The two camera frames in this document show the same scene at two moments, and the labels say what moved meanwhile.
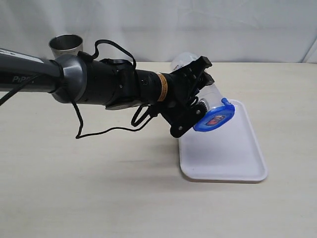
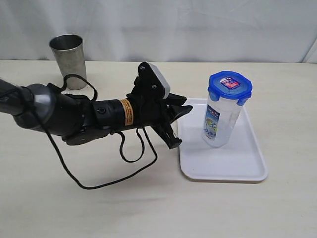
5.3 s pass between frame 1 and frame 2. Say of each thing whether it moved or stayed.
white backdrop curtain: stayed
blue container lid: moved
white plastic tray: stayed
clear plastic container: moved
